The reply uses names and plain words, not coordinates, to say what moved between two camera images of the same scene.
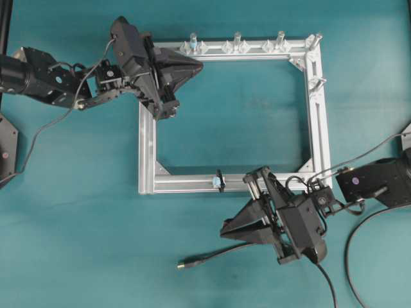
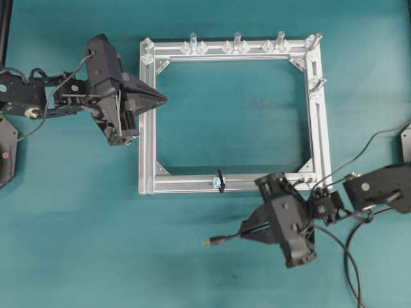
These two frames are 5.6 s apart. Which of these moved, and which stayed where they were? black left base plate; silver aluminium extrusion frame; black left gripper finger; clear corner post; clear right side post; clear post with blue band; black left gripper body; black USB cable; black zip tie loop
Moved: black left gripper body; black left gripper finger; black USB cable
Stayed: silver aluminium extrusion frame; black zip tie loop; clear post with blue band; clear corner post; clear right side post; black left base plate
